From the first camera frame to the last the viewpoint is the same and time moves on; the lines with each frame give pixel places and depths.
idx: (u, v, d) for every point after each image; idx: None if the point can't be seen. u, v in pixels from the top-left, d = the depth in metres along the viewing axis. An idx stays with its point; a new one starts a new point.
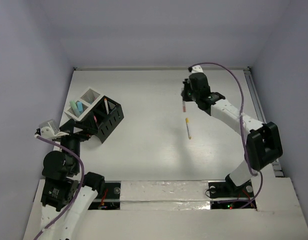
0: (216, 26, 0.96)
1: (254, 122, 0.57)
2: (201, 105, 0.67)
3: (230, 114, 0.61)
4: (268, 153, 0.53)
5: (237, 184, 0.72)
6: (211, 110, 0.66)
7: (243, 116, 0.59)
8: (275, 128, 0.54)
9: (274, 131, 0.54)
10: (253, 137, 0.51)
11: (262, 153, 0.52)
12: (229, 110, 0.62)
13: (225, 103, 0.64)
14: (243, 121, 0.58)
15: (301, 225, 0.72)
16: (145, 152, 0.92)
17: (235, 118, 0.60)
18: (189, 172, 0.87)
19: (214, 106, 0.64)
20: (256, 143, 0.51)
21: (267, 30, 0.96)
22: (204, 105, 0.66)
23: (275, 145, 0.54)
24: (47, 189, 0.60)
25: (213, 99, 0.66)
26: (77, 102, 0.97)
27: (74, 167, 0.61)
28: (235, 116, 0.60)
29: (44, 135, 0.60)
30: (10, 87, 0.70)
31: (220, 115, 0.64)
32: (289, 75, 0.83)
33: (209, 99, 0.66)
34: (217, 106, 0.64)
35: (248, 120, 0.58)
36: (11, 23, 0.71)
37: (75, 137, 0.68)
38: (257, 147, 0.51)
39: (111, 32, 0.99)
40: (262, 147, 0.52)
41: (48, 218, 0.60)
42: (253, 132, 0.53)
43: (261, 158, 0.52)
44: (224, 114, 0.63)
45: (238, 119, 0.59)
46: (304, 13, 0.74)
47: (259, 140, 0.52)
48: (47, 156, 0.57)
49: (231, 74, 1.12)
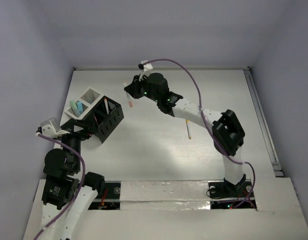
0: (216, 27, 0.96)
1: (214, 114, 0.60)
2: (163, 108, 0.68)
3: (192, 113, 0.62)
4: (234, 137, 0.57)
5: (234, 183, 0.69)
6: (174, 112, 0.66)
7: (203, 111, 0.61)
8: (232, 113, 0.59)
9: (232, 117, 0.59)
10: (217, 128, 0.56)
11: (229, 140, 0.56)
12: (190, 107, 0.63)
13: (185, 102, 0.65)
14: (204, 115, 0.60)
15: (301, 225, 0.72)
16: (144, 151, 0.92)
17: (197, 114, 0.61)
18: (189, 172, 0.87)
19: (175, 107, 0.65)
20: (221, 132, 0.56)
21: (266, 31, 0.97)
22: (166, 108, 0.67)
23: (237, 129, 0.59)
24: (48, 188, 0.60)
25: (173, 100, 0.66)
26: (77, 102, 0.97)
27: (75, 165, 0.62)
28: (196, 111, 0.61)
29: (45, 133, 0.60)
30: (11, 86, 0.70)
31: (184, 115, 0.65)
32: (288, 75, 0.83)
33: (168, 101, 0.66)
34: (178, 107, 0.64)
35: (209, 113, 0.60)
36: (11, 23, 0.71)
37: (76, 136, 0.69)
38: (223, 136, 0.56)
39: (112, 32, 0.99)
40: (227, 135, 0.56)
41: (49, 216, 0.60)
42: (215, 123, 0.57)
43: (230, 144, 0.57)
44: (187, 113, 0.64)
45: (199, 115, 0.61)
46: (304, 13, 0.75)
47: (222, 129, 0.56)
48: (49, 154, 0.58)
49: (231, 75, 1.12)
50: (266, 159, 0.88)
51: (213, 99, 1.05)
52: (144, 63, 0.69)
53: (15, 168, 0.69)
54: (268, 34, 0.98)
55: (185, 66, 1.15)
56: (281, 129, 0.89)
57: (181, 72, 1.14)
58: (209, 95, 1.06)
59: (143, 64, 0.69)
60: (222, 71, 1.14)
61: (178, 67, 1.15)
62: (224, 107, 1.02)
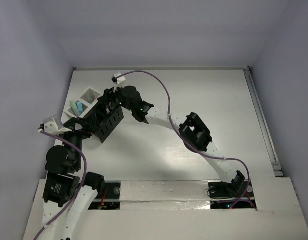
0: (216, 26, 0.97)
1: (180, 117, 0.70)
2: (137, 117, 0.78)
3: (162, 119, 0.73)
4: (200, 136, 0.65)
5: (229, 181, 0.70)
6: (147, 120, 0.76)
7: (172, 116, 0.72)
8: (196, 116, 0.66)
9: (197, 118, 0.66)
10: (183, 130, 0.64)
11: (195, 139, 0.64)
12: (160, 114, 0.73)
13: (156, 110, 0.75)
14: (172, 120, 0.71)
15: (302, 225, 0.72)
16: (143, 152, 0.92)
17: (166, 119, 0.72)
18: (189, 172, 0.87)
19: (148, 116, 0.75)
20: (187, 134, 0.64)
21: (266, 31, 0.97)
22: (139, 117, 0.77)
23: (203, 128, 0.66)
24: (50, 185, 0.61)
25: (146, 110, 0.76)
26: (77, 102, 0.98)
27: (76, 162, 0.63)
28: (165, 117, 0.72)
29: (47, 130, 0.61)
30: (11, 85, 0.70)
31: (156, 121, 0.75)
32: (288, 75, 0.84)
33: (141, 111, 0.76)
34: (150, 114, 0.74)
35: (176, 117, 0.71)
36: (12, 23, 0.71)
37: (78, 134, 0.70)
38: (188, 136, 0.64)
39: (112, 32, 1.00)
40: (193, 134, 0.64)
41: (50, 214, 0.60)
42: (182, 125, 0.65)
43: (197, 142, 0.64)
44: (158, 120, 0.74)
45: (168, 119, 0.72)
46: (304, 14, 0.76)
47: (188, 130, 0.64)
48: (51, 151, 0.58)
49: (231, 75, 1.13)
50: (266, 159, 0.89)
51: (212, 99, 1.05)
52: (118, 77, 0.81)
53: (15, 168, 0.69)
54: (268, 35, 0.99)
55: (185, 66, 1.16)
56: (281, 129, 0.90)
57: (181, 72, 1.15)
58: (209, 95, 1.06)
59: (116, 78, 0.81)
60: (221, 71, 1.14)
61: (178, 67, 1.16)
62: (224, 107, 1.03)
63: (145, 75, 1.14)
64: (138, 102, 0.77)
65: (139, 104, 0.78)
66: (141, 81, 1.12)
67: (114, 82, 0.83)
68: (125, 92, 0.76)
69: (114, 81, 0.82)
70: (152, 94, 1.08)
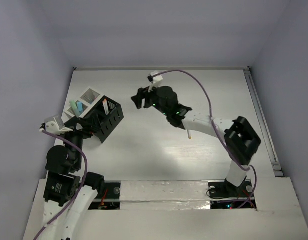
0: (216, 27, 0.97)
1: (225, 122, 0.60)
2: (172, 121, 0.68)
3: (203, 123, 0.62)
4: (249, 145, 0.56)
5: (237, 185, 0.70)
6: (184, 124, 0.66)
7: (214, 120, 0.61)
8: (245, 120, 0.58)
9: (245, 124, 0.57)
10: (230, 137, 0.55)
11: (244, 148, 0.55)
12: (200, 118, 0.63)
13: (195, 114, 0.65)
14: (215, 124, 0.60)
15: (302, 225, 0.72)
16: (144, 152, 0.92)
17: (207, 124, 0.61)
18: (190, 173, 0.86)
19: (185, 120, 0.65)
20: (234, 141, 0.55)
21: (266, 31, 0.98)
22: (175, 121, 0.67)
23: (252, 135, 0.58)
24: (50, 185, 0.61)
25: (183, 113, 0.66)
26: (77, 102, 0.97)
27: (76, 162, 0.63)
28: (207, 121, 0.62)
29: (48, 130, 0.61)
30: (11, 85, 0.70)
31: (194, 126, 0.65)
32: (288, 75, 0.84)
33: (178, 115, 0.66)
34: (188, 118, 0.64)
35: (220, 122, 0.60)
36: (11, 22, 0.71)
37: (79, 134, 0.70)
38: (237, 143, 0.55)
39: (113, 32, 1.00)
40: (242, 143, 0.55)
41: (51, 214, 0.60)
42: (229, 130, 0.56)
43: (245, 152, 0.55)
44: (198, 125, 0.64)
45: (210, 124, 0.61)
46: (304, 15, 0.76)
47: (236, 136, 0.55)
48: (51, 151, 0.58)
49: (231, 75, 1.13)
50: (265, 159, 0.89)
51: (212, 99, 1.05)
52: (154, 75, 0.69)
53: (15, 167, 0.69)
54: (268, 35, 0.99)
55: (185, 66, 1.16)
56: (281, 129, 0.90)
57: (181, 72, 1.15)
58: (209, 95, 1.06)
59: (152, 76, 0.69)
60: (222, 71, 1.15)
61: (178, 68, 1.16)
62: (224, 107, 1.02)
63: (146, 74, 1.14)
64: (175, 105, 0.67)
65: (175, 108, 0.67)
66: (141, 81, 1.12)
67: (149, 81, 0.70)
68: (161, 92, 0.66)
69: (150, 81, 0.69)
70: None
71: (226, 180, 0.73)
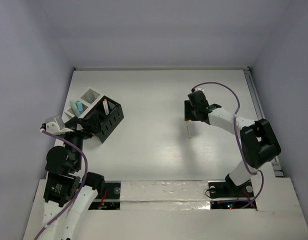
0: (216, 27, 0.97)
1: (246, 121, 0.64)
2: (200, 116, 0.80)
3: (225, 119, 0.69)
4: (265, 149, 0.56)
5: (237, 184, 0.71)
6: (210, 120, 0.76)
7: (237, 118, 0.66)
8: (267, 123, 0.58)
9: (266, 127, 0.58)
10: (245, 132, 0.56)
11: (257, 149, 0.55)
12: (224, 114, 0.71)
13: (222, 111, 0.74)
14: (236, 121, 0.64)
15: (301, 225, 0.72)
16: (144, 152, 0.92)
17: (230, 119, 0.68)
18: (190, 173, 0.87)
19: (211, 114, 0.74)
20: (249, 138, 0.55)
21: (266, 31, 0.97)
22: (203, 115, 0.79)
23: (271, 141, 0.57)
24: (50, 185, 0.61)
25: (211, 109, 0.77)
26: (77, 102, 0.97)
27: (76, 163, 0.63)
28: (230, 117, 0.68)
29: (48, 130, 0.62)
30: (10, 86, 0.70)
31: (218, 121, 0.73)
32: (289, 75, 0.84)
33: (206, 109, 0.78)
34: (214, 113, 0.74)
35: (241, 120, 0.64)
36: (11, 23, 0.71)
37: (79, 134, 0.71)
38: (251, 141, 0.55)
39: (113, 32, 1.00)
40: (257, 143, 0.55)
41: (51, 214, 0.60)
42: (247, 127, 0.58)
43: (258, 154, 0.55)
44: (221, 120, 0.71)
45: (232, 120, 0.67)
46: (304, 15, 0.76)
47: (252, 134, 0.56)
48: (51, 152, 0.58)
49: (231, 75, 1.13)
50: None
51: (213, 99, 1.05)
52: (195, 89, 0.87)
53: (15, 167, 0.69)
54: (268, 35, 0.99)
55: (185, 66, 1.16)
56: (281, 129, 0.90)
57: (181, 72, 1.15)
58: (210, 95, 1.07)
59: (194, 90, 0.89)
60: (222, 71, 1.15)
61: (178, 68, 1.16)
62: (224, 107, 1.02)
63: (146, 74, 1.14)
64: (205, 103, 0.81)
65: (205, 105, 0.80)
66: (142, 81, 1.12)
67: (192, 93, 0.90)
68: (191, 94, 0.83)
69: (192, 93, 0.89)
70: (154, 95, 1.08)
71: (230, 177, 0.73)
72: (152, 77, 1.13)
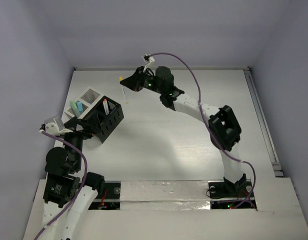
0: (216, 26, 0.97)
1: (212, 108, 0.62)
2: (165, 101, 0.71)
3: (191, 107, 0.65)
4: (231, 133, 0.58)
5: (233, 182, 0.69)
6: (175, 106, 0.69)
7: (202, 105, 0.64)
8: (230, 109, 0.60)
9: (230, 113, 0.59)
10: (212, 122, 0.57)
11: (225, 136, 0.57)
12: (189, 102, 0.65)
13: (186, 97, 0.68)
14: (202, 109, 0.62)
15: (301, 225, 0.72)
16: (139, 155, 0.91)
17: (196, 108, 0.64)
18: (188, 174, 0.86)
19: (176, 102, 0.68)
20: (217, 127, 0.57)
21: (266, 30, 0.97)
22: (167, 102, 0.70)
23: (234, 125, 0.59)
24: (50, 186, 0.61)
25: (175, 95, 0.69)
26: (77, 102, 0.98)
27: (76, 164, 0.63)
28: (195, 106, 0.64)
29: (48, 131, 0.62)
30: (11, 86, 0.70)
31: (184, 109, 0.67)
32: (289, 75, 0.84)
33: (170, 96, 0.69)
34: (179, 101, 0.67)
35: (207, 108, 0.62)
36: (11, 23, 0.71)
37: (79, 134, 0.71)
38: (218, 129, 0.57)
39: (112, 33, 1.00)
40: (223, 130, 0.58)
41: (50, 215, 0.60)
42: (212, 116, 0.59)
43: (226, 140, 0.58)
44: (187, 107, 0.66)
45: (198, 109, 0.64)
46: (304, 14, 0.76)
47: (219, 123, 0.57)
48: (51, 153, 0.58)
49: (231, 75, 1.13)
50: (265, 159, 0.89)
51: (213, 99, 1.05)
52: (150, 55, 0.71)
53: (15, 168, 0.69)
54: (268, 35, 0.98)
55: (185, 66, 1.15)
56: (281, 130, 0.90)
57: (181, 72, 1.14)
58: (209, 95, 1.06)
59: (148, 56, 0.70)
60: (222, 71, 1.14)
61: (178, 67, 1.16)
62: (224, 107, 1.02)
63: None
64: (169, 86, 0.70)
65: (169, 89, 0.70)
66: None
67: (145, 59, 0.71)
68: (159, 72, 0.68)
69: (146, 60, 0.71)
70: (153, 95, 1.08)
71: (225, 179, 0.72)
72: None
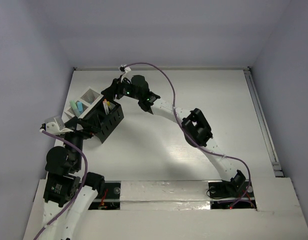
0: (216, 27, 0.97)
1: (184, 112, 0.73)
2: (143, 106, 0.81)
3: (166, 111, 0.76)
4: (201, 132, 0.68)
5: (228, 179, 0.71)
6: (152, 110, 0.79)
7: (176, 109, 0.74)
8: (199, 111, 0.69)
9: (200, 115, 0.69)
10: (185, 124, 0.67)
11: (196, 134, 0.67)
12: (165, 106, 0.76)
13: (161, 102, 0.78)
14: (176, 113, 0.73)
15: (301, 226, 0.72)
16: (137, 155, 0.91)
17: (170, 112, 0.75)
18: (188, 174, 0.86)
19: (153, 106, 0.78)
20: (188, 128, 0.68)
21: (266, 30, 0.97)
22: (145, 106, 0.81)
23: (204, 124, 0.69)
24: (50, 185, 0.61)
25: (152, 100, 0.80)
26: (77, 102, 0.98)
27: (76, 163, 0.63)
28: (170, 110, 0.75)
29: (49, 130, 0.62)
30: (11, 86, 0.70)
31: (160, 112, 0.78)
32: (289, 75, 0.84)
33: (148, 101, 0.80)
34: (155, 105, 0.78)
35: (180, 111, 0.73)
36: (11, 23, 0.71)
37: (79, 134, 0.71)
38: (190, 129, 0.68)
39: (112, 33, 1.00)
40: (194, 129, 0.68)
41: (51, 214, 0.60)
42: (184, 119, 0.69)
43: (197, 137, 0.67)
44: (163, 111, 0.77)
45: (172, 112, 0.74)
46: (304, 14, 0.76)
47: (190, 125, 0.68)
48: (51, 153, 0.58)
49: (231, 75, 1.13)
50: (265, 159, 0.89)
51: (213, 98, 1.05)
52: (125, 66, 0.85)
53: (15, 167, 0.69)
54: (268, 35, 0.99)
55: (185, 66, 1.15)
56: (281, 130, 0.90)
57: (180, 71, 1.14)
58: (209, 95, 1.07)
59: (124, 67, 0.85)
60: (221, 71, 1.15)
61: (178, 67, 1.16)
62: (224, 107, 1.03)
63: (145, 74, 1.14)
64: (145, 92, 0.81)
65: (146, 95, 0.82)
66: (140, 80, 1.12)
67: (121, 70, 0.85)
68: (134, 81, 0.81)
69: (122, 71, 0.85)
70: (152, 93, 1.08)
71: (224, 180, 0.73)
72: (151, 77, 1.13)
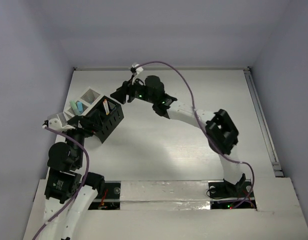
0: (216, 27, 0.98)
1: (207, 114, 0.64)
2: (158, 111, 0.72)
3: (185, 113, 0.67)
4: (228, 136, 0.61)
5: (233, 182, 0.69)
6: (169, 114, 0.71)
7: (197, 111, 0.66)
8: (224, 113, 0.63)
9: (225, 116, 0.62)
10: (210, 128, 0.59)
11: (223, 139, 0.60)
12: (183, 109, 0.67)
13: (179, 104, 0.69)
14: (198, 115, 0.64)
15: (301, 226, 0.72)
16: (137, 155, 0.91)
17: (190, 115, 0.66)
18: (188, 174, 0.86)
19: (170, 110, 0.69)
20: (214, 132, 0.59)
21: (266, 31, 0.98)
22: (160, 110, 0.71)
23: (230, 128, 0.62)
24: (51, 182, 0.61)
25: (168, 103, 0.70)
26: (77, 102, 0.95)
27: (78, 160, 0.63)
28: (190, 112, 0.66)
29: (51, 126, 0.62)
30: (11, 85, 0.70)
31: (178, 116, 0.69)
32: (288, 75, 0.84)
33: (163, 104, 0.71)
34: (172, 108, 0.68)
35: (202, 113, 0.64)
36: (11, 22, 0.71)
37: (80, 132, 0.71)
38: (216, 134, 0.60)
39: (113, 33, 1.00)
40: (220, 133, 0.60)
41: (52, 211, 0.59)
42: (208, 121, 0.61)
43: (223, 143, 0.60)
44: (181, 115, 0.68)
45: (193, 115, 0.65)
46: (304, 15, 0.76)
47: (216, 129, 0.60)
48: (53, 148, 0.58)
49: (231, 74, 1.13)
50: (265, 159, 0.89)
51: (213, 98, 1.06)
52: (136, 67, 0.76)
53: (15, 167, 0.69)
54: (268, 35, 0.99)
55: (185, 66, 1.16)
56: (281, 130, 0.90)
57: (180, 71, 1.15)
58: (209, 95, 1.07)
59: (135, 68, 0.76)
60: (221, 71, 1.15)
61: (178, 67, 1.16)
62: (224, 107, 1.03)
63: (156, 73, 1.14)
64: (160, 94, 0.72)
65: (161, 97, 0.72)
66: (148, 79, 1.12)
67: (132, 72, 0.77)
68: (148, 82, 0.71)
69: (133, 72, 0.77)
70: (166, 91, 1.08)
71: (225, 180, 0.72)
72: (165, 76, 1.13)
